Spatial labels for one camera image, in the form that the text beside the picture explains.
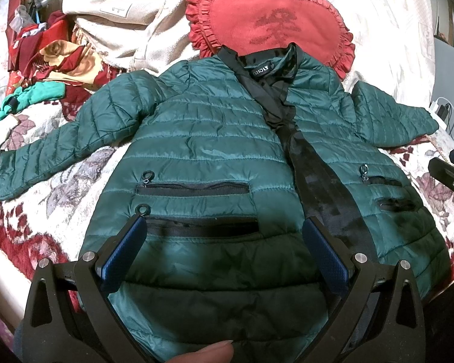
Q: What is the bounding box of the red heart-shaped ruffled pillow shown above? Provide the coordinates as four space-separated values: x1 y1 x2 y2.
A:
185 0 355 79

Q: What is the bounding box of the floral red white bedspread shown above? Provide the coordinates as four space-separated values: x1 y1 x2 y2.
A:
0 0 454 352

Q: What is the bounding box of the white power strip with charger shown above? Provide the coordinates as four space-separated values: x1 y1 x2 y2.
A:
429 96 454 132

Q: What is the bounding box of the red and yellow patterned cloth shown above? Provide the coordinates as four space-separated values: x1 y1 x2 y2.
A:
9 11 123 121

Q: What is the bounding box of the beige patterned quilt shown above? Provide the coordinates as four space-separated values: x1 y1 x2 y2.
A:
33 0 438 103

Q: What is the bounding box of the person's left hand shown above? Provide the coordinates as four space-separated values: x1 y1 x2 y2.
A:
167 340 234 363

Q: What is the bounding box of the dark green quilted puffer jacket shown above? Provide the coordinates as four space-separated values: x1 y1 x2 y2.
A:
0 44 450 362

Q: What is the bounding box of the teal green garment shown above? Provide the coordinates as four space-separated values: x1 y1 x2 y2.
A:
0 81 65 121

